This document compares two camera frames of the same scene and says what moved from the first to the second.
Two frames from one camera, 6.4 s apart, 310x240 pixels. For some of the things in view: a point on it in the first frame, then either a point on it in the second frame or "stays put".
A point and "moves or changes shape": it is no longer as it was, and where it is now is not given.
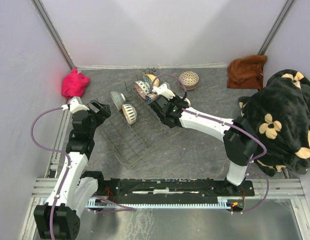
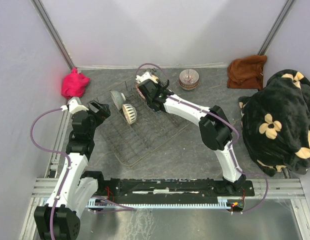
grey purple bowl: x=187 y=100 moves or changes shape
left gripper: x=103 y=113 stays put
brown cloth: x=246 y=72 stays put
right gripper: x=177 y=99 -> x=160 y=86
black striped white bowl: x=129 y=112 stays put
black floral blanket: x=283 y=114 stays put
